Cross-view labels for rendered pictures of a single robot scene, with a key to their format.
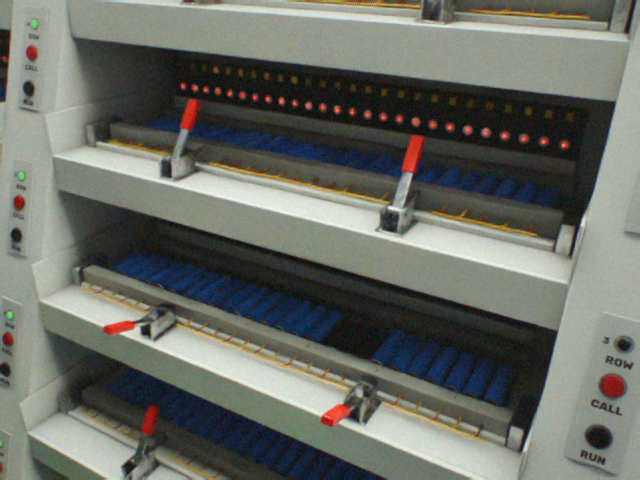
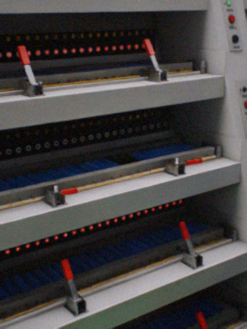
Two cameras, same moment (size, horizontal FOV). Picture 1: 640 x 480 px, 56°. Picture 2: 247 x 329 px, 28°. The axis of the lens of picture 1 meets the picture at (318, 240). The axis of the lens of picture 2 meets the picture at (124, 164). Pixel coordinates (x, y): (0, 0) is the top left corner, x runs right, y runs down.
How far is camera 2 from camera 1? 0.85 m
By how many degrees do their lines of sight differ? 59
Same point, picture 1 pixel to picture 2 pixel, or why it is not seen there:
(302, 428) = (163, 195)
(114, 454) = (49, 317)
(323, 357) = (143, 164)
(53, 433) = not seen: outside the picture
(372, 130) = (71, 59)
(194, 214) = (65, 110)
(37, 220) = not seen: outside the picture
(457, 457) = (216, 165)
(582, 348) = (235, 96)
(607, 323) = (238, 84)
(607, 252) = (229, 60)
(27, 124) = not seen: outside the picture
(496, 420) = (210, 149)
